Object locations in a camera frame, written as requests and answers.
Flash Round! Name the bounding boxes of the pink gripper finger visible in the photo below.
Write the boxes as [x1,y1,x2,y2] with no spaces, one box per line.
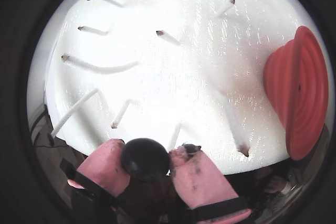
[169,143,257,224]
[60,138,131,224]

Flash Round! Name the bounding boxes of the white foam board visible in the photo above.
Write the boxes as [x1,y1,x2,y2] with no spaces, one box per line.
[27,0,329,176]

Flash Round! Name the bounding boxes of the red collapsible cup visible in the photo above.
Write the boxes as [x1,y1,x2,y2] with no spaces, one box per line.
[263,25,330,161]

